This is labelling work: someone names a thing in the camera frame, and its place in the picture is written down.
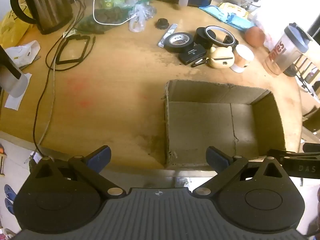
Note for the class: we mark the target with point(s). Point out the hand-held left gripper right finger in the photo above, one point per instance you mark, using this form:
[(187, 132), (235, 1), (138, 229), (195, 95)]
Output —
[(217, 158)]

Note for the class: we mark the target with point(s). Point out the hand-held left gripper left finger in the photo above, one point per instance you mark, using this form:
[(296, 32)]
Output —
[(100, 156)]

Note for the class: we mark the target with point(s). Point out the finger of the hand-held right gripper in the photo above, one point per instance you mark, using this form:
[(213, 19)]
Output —
[(277, 152), (312, 147)]

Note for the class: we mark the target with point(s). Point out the cardboard box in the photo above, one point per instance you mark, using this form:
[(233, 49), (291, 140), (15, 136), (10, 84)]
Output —
[(200, 120)]

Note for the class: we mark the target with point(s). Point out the cream bear earbuds case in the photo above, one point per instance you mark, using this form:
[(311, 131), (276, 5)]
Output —
[(220, 55)]

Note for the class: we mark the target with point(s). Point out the black rectangular case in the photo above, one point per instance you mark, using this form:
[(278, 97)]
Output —
[(191, 55)]

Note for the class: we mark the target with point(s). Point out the black tape roll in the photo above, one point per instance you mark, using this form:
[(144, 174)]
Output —
[(183, 46)]

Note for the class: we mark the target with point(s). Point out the black cylinder container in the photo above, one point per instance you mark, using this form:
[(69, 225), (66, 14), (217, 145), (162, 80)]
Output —
[(200, 38)]

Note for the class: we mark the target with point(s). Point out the marbled file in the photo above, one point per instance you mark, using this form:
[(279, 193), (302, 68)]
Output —
[(172, 27)]

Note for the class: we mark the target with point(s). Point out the black round knob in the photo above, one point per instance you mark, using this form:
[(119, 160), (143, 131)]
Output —
[(162, 24)]

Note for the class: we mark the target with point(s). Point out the wooden chair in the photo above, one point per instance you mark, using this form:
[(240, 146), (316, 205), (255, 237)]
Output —
[(308, 67)]

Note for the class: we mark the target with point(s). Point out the blue slipper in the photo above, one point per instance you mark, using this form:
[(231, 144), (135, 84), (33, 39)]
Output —
[(10, 191), (8, 206)]

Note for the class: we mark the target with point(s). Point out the clear shaker bottle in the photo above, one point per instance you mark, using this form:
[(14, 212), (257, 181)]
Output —
[(282, 52)]

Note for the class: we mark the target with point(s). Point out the white paper sheet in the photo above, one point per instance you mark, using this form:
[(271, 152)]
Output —
[(12, 102)]

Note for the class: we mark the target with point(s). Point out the orange fruit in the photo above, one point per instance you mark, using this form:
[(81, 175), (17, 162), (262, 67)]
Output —
[(254, 36)]

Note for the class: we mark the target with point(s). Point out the crumpled white plastic bag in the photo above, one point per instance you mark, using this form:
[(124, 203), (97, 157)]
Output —
[(22, 52)]

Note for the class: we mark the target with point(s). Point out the clear plastic bag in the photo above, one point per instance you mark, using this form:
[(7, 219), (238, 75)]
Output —
[(137, 22)]

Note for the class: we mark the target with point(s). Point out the green bag of dark biscuits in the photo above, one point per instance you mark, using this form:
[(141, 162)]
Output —
[(110, 15)]

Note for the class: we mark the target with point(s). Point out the yellow wipes packet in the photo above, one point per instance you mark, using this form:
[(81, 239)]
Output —
[(233, 8)]

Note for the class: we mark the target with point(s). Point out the yellow plastic bag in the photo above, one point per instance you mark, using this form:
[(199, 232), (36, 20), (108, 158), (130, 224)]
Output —
[(10, 27)]

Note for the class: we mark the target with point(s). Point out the steel electric kettle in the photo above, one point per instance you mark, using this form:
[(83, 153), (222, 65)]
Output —
[(50, 5)]

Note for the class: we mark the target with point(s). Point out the black rectangular frame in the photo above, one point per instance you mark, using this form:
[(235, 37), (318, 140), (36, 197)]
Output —
[(61, 51)]

